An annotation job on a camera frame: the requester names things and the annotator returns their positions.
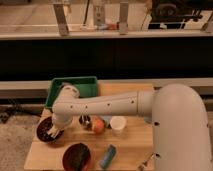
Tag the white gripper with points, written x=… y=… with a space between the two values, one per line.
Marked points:
x=53 y=131

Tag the white paper cup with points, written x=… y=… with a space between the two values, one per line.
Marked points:
x=118 y=124

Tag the green plastic bin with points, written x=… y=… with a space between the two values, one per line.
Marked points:
x=87 y=86

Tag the wooden board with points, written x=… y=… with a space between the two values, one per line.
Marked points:
x=132 y=145

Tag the metal post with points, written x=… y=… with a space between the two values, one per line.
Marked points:
x=123 y=17
x=60 y=17
x=99 y=12

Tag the black machine background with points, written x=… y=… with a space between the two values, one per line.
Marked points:
x=175 y=13

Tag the orange fruit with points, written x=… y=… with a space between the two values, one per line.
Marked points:
x=98 y=125

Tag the purple bowl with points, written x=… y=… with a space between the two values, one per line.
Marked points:
x=42 y=131

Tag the dark round object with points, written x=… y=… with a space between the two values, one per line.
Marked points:
x=85 y=121

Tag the metal post middle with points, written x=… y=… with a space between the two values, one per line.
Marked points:
x=99 y=12

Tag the red bowl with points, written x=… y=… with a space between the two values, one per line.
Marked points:
x=76 y=158

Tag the metal post left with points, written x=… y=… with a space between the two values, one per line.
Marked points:
x=60 y=17

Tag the metal post right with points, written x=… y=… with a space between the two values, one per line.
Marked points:
x=123 y=17

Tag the red object background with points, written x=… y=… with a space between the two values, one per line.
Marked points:
x=112 y=26

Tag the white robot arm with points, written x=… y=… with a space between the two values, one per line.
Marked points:
x=181 y=139

